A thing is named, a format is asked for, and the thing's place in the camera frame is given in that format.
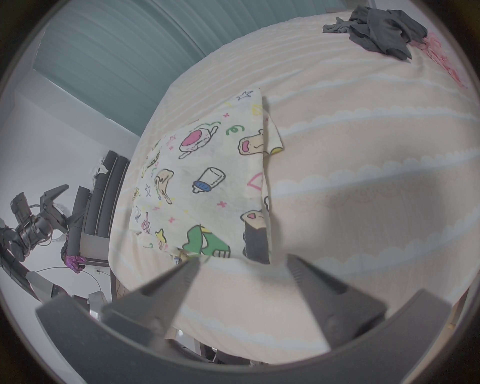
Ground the bed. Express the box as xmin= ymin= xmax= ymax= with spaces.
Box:
xmin=108 ymin=5 xmax=480 ymax=366

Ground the purple garment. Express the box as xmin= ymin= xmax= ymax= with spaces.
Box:
xmin=64 ymin=240 xmax=87 ymax=274

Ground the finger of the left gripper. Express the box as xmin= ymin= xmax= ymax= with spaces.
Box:
xmin=42 ymin=184 xmax=70 ymax=206

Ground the white printed pyjama top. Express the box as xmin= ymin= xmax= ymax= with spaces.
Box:
xmin=127 ymin=88 xmax=284 ymax=265

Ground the black chest of drawers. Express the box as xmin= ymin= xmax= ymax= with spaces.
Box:
xmin=71 ymin=150 xmax=131 ymax=237

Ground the black garment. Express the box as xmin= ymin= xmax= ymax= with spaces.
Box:
xmin=349 ymin=5 xmax=428 ymax=61

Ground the blue-green curtain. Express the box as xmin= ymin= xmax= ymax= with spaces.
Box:
xmin=33 ymin=0 xmax=351 ymax=137

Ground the grey garment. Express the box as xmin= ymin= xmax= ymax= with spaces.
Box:
xmin=322 ymin=19 xmax=355 ymax=34

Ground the pink garment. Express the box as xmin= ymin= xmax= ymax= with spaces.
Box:
xmin=412 ymin=32 xmax=467 ymax=89

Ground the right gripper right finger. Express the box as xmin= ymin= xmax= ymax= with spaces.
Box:
xmin=287 ymin=253 xmax=388 ymax=352

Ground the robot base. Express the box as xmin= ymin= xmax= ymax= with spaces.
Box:
xmin=69 ymin=290 xmax=111 ymax=323

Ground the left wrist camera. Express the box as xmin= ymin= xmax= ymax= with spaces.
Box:
xmin=10 ymin=193 xmax=32 ymax=222

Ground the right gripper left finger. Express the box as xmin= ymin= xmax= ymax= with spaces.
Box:
xmin=101 ymin=257 xmax=202 ymax=339

